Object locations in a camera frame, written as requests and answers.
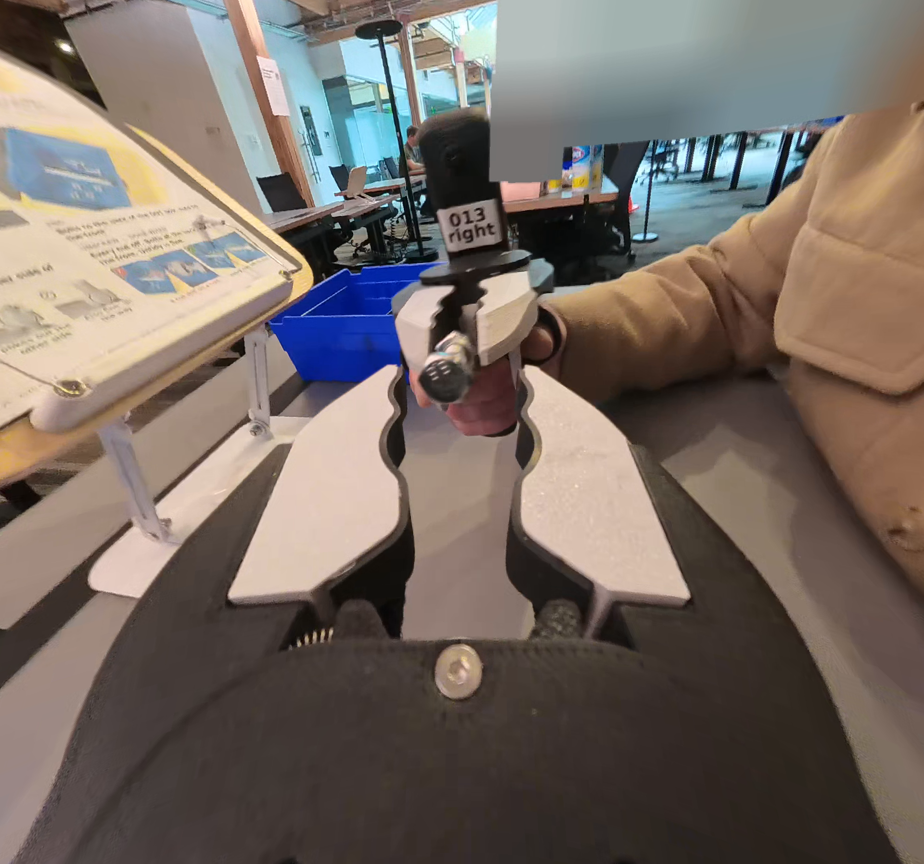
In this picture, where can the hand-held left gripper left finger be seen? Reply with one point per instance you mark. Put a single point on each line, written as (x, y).
(325, 510)

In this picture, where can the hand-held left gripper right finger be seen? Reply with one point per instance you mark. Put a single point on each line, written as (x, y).
(599, 517)

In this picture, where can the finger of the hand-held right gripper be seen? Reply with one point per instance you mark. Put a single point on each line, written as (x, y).
(419, 330)
(505, 322)

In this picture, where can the steel hex bolt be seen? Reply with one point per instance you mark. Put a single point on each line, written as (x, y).
(444, 377)

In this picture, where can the long blue plastic bin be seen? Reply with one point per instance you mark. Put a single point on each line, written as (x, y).
(339, 344)

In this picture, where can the person's right forearm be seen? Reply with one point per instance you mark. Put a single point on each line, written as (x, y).
(650, 330)

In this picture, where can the grey desk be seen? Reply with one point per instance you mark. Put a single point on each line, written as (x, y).
(722, 460)

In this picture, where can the person's right hand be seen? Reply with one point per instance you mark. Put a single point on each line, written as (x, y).
(491, 402)

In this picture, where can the clear sign stand white base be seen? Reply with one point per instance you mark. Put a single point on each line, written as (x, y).
(216, 474)

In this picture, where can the wooden work table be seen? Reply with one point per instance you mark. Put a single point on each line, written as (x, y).
(563, 198)

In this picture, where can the white wipes canister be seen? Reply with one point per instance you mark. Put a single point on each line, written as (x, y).
(577, 167)
(598, 167)

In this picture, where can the wooden office table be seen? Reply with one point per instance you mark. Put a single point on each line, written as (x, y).
(325, 210)

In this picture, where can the black floor stand pole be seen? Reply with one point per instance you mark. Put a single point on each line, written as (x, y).
(379, 28)

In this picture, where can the black stanchion pole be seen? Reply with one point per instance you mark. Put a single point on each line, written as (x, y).
(646, 236)

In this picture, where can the black office chair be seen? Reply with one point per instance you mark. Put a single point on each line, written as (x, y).
(621, 178)

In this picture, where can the white paper notice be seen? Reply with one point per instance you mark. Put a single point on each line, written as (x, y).
(273, 84)

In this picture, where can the long white office table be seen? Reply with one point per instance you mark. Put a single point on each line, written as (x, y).
(735, 163)

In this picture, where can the printed instruction sign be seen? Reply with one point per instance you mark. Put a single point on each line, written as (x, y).
(108, 243)

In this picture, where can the person's beige coat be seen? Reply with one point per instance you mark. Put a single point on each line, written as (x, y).
(852, 301)

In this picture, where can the wooden support post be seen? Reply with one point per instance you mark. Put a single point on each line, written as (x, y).
(252, 48)

